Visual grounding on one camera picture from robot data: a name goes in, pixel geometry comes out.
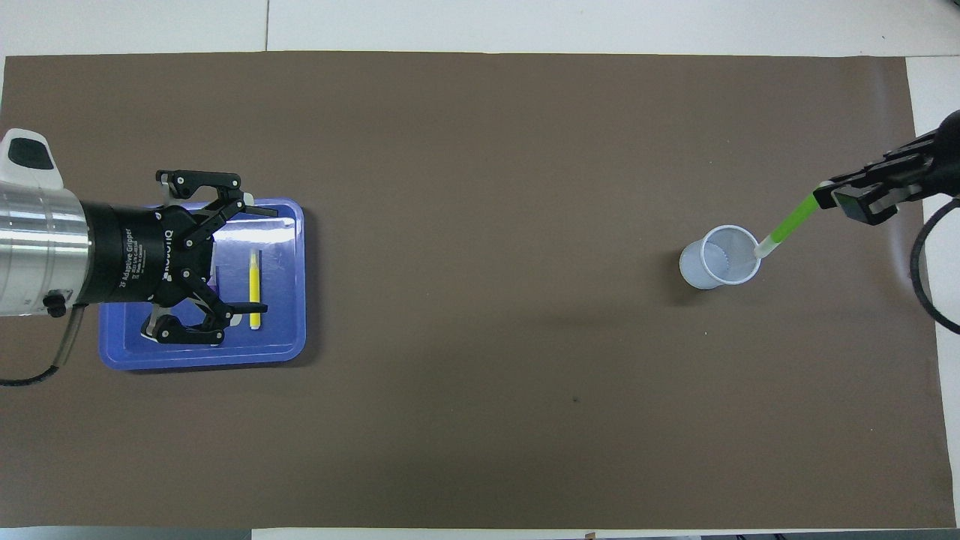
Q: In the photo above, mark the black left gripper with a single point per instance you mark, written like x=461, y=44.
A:
x=142, y=255

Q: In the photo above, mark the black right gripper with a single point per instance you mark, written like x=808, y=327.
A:
x=945, y=157

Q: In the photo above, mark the purple marker pen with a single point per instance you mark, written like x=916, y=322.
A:
x=216, y=279

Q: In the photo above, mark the yellow marker pen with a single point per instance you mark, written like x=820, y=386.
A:
x=256, y=300

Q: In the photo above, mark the green marker pen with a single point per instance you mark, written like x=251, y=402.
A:
x=791, y=225

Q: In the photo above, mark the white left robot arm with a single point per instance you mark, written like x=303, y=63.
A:
x=37, y=240

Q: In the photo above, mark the blue plastic tray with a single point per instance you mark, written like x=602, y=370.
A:
x=289, y=285

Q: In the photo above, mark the translucent plastic cup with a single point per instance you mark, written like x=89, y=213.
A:
x=701, y=274

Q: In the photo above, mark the brown table mat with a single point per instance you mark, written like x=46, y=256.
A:
x=480, y=187

